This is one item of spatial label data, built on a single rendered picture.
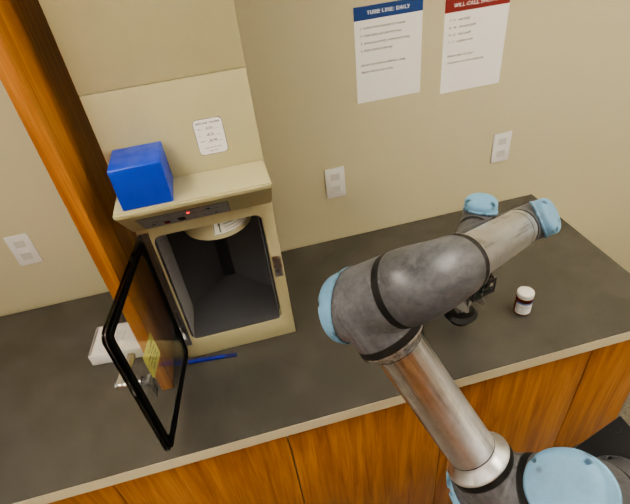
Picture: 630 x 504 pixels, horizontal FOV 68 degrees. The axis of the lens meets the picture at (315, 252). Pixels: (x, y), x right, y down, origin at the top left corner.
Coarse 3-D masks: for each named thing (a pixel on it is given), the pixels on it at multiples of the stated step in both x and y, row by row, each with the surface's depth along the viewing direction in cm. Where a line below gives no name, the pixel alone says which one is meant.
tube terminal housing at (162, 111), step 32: (96, 96) 88; (128, 96) 90; (160, 96) 91; (192, 96) 92; (224, 96) 94; (96, 128) 92; (128, 128) 93; (160, 128) 94; (192, 128) 96; (224, 128) 98; (256, 128) 99; (192, 160) 100; (224, 160) 102; (256, 160) 104; (192, 224) 109; (288, 320) 135; (192, 352) 134
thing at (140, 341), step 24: (144, 264) 106; (120, 288) 92; (144, 288) 104; (144, 312) 102; (120, 336) 89; (144, 336) 100; (168, 336) 116; (144, 360) 99; (168, 360) 113; (168, 384) 111; (168, 408) 109; (168, 432) 107
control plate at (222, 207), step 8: (192, 208) 96; (200, 208) 98; (216, 208) 101; (224, 208) 102; (160, 216) 96; (168, 216) 98; (176, 216) 99; (184, 216) 101; (192, 216) 102; (200, 216) 104; (144, 224) 99; (160, 224) 102
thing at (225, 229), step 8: (248, 216) 120; (216, 224) 114; (224, 224) 114; (232, 224) 115; (240, 224) 117; (192, 232) 116; (200, 232) 115; (208, 232) 114; (216, 232) 114; (224, 232) 115; (232, 232) 115
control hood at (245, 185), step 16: (192, 176) 101; (208, 176) 100; (224, 176) 99; (240, 176) 98; (256, 176) 98; (176, 192) 96; (192, 192) 95; (208, 192) 94; (224, 192) 94; (240, 192) 94; (256, 192) 96; (144, 208) 92; (160, 208) 92; (176, 208) 94; (240, 208) 106; (128, 224) 97
